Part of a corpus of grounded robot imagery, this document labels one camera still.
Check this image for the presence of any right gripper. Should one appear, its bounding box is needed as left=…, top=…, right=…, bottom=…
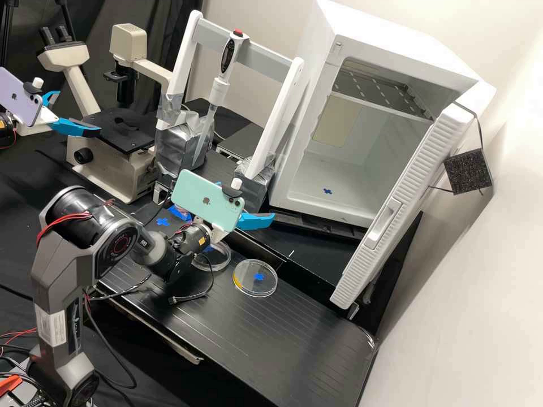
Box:
left=210, top=181, right=276, bottom=245

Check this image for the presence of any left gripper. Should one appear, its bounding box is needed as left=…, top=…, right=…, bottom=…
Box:
left=18, top=90, right=103, bottom=138

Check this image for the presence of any petri dish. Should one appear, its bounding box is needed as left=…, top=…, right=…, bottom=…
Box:
left=190, top=240, right=232, bottom=272

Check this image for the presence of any black platform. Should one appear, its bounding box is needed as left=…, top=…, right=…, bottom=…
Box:
left=89, top=237, right=379, bottom=407
left=257, top=206, right=370, bottom=246
left=213, top=122, right=277, bottom=164
left=137, top=206, right=360, bottom=300

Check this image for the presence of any cream microscope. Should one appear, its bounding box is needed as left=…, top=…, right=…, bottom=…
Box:
left=37, top=23, right=181, bottom=205

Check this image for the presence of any petri dish lid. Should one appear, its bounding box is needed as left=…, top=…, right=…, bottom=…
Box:
left=232, top=258, right=279, bottom=299

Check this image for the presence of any white pipette stand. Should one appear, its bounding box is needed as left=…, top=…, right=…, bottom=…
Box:
left=153, top=10, right=306, bottom=213

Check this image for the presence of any pipette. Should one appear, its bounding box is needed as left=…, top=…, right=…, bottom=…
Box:
left=192, top=28, right=249, bottom=167

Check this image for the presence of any white incubator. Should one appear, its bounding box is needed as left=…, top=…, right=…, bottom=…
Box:
left=267, top=0, right=481, bottom=230

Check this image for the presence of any incubator door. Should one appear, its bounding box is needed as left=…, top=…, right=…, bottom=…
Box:
left=329, top=79, right=498, bottom=310

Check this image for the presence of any right wrist camera phone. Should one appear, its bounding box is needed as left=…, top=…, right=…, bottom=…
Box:
left=171, top=169, right=247, bottom=233

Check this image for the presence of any wrist camera phone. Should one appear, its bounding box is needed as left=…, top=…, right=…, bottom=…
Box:
left=0, top=66, right=45, bottom=128
left=171, top=169, right=247, bottom=233

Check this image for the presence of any left wrist camera phone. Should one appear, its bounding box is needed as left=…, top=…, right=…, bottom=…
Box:
left=0, top=66, right=45, bottom=128

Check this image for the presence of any black cable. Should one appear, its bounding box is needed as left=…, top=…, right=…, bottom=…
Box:
left=83, top=292, right=139, bottom=390
left=169, top=252, right=216, bottom=306

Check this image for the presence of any red wire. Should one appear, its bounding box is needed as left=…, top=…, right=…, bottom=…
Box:
left=0, top=326, right=40, bottom=345

